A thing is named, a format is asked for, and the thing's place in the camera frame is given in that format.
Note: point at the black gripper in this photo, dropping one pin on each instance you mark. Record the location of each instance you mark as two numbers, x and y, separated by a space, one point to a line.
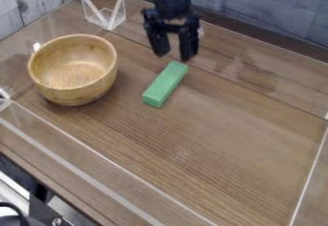
171 17

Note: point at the green rectangular block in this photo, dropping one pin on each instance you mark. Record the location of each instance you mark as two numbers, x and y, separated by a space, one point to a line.
165 83

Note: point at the wooden bowl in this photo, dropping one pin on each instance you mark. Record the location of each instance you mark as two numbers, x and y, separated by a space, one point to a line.
74 69

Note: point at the clear acrylic corner bracket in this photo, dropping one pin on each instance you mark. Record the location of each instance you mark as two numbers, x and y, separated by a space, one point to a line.
104 18

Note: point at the black metal mount bracket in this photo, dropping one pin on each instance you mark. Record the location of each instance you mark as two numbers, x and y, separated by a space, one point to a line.
41 215

